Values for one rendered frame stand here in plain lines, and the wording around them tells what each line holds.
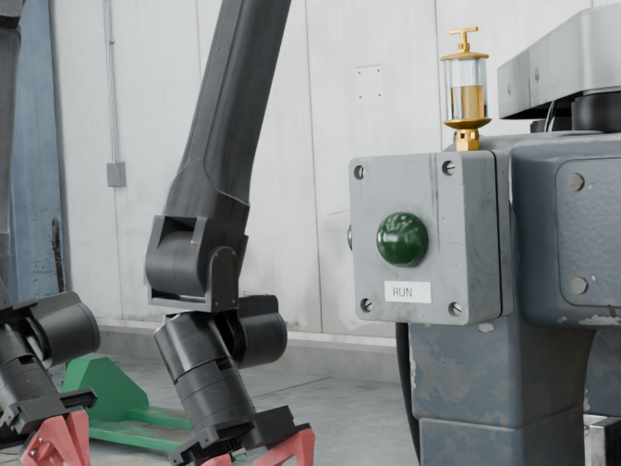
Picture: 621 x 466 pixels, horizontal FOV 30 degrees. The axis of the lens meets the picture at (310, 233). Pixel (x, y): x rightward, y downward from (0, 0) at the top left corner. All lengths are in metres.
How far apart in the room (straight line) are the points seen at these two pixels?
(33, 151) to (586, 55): 8.52
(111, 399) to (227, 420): 5.37
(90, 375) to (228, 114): 5.31
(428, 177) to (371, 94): 6.61
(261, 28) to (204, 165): 0.14
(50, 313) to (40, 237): 7.94
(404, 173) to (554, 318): 0.11
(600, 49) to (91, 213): 8.50
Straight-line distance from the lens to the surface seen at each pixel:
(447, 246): 0.60
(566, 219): 0.62
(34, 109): 9.22
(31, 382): 1.20
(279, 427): 1.02
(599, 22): 0.74
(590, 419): 0.86
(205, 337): 1.02
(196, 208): 1.01
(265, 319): 1.08
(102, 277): 9.13
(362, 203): 0.63
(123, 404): 6.41
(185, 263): 1.00
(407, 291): 0.62
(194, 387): 1.01
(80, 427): 1.18
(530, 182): 0.64
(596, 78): 0.74
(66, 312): 1.26
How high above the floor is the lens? 1.32
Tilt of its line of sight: 3 degrees down
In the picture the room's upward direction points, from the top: 3 degrees counter-clockwise
